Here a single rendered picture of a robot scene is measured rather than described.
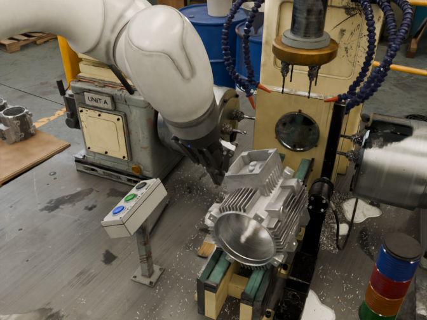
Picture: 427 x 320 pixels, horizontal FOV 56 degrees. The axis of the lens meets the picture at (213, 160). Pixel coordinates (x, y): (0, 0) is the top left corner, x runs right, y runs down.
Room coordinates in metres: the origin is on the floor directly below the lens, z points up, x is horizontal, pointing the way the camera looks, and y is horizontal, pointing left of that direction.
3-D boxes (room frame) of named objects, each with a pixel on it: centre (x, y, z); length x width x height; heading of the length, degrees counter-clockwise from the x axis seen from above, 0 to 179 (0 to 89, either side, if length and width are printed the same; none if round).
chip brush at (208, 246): (0.90, -0.01, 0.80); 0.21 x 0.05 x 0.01; 161
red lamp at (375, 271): (0.45, -0.30, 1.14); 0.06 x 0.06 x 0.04
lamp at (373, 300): (0.45, -0.30, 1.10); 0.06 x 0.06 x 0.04
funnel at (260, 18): (2.72, -0.30, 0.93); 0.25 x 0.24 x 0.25; 149
